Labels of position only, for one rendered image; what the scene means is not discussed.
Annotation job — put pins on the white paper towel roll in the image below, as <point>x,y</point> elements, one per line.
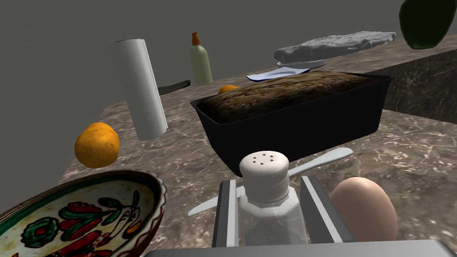
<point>139,89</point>

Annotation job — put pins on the brown egg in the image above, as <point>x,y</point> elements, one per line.
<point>366,210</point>

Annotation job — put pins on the white blue paper napkin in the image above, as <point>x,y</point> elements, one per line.
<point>275,74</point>

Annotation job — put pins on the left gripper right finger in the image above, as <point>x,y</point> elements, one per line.
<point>323,217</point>

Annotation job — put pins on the pale green bottle orange cap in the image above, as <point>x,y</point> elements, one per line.
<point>200,64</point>

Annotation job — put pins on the dark green avocado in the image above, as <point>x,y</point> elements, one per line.
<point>425,23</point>

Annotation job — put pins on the painted floral ceramic bowl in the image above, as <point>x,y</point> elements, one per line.
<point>89,217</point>

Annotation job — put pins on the glass shaker with white cap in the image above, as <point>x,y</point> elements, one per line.
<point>266,200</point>

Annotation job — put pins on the grey folded cloth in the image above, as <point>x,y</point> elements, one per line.
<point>332,46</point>

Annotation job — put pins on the white plastic knife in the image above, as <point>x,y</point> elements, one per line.
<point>321,161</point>

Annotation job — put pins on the white plate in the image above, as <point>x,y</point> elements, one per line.
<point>303,64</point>

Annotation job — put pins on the black loaf pan with bread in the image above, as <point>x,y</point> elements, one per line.
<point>296,121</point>

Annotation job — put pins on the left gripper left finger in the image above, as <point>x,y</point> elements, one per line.
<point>225,217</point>

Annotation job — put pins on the orange fruit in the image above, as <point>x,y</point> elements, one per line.
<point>227,89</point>
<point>97,145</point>

